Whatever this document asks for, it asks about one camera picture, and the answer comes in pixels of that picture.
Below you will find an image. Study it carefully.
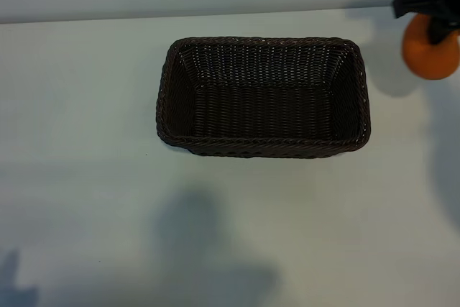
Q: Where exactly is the orange fruit with knobby top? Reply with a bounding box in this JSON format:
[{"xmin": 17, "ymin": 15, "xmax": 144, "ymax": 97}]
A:
[{"xmin": 401, "ymin": 14, "xmax": 460, "ymax": 81}]

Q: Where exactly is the dark brown woven basket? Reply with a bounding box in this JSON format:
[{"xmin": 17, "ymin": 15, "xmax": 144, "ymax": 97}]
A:
[{"xmin": 155, "ymin": 36, "xmax": 372, "ymax": 160}]

